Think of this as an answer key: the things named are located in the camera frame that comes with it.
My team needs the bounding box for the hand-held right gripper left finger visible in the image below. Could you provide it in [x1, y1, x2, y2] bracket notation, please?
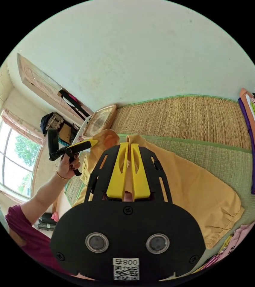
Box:
[106, 142, 128, 199]

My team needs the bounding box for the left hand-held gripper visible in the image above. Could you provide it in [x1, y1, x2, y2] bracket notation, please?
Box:
[49, 139, 99, 177]

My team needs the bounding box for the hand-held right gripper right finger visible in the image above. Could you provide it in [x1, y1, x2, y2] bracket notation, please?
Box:
[130, 143, 152, 199]

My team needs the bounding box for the yellow t-shirt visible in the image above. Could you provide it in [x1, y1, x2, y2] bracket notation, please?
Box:
[72, 129, 245, 249]

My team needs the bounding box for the person's left forearm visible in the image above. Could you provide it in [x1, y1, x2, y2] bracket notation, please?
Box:
[20, 172, 71, 225]

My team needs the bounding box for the person's left hand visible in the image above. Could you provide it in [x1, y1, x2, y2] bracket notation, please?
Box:
[56, 154, 81, 180]

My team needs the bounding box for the brown carton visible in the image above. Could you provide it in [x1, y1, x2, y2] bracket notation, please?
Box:
[59, 123, 79, 144]

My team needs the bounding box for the wooden framed clock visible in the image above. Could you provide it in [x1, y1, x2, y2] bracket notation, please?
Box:
[81, 104, 117, 138]

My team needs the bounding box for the dark bag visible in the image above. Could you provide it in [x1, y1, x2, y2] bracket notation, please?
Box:
[40, 112, 65, 137]

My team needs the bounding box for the pink curtain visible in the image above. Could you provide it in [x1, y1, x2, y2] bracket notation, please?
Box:
[1, 108, 48, 146]

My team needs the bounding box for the window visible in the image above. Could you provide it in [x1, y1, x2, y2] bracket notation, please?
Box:
[0, 121, 43, 199]

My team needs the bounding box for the pale wooden cupboard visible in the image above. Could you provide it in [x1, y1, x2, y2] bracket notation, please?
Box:
[17, 53, 95, 122]

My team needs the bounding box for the bed with woven mat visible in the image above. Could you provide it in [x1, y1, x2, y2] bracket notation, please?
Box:
[64, 95, 255, 272]

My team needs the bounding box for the black case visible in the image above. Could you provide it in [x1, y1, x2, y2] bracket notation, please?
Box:
[37, 211, 59, 230]

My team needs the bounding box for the person's body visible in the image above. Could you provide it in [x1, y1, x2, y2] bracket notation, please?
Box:
[0, 172, 96, 281]

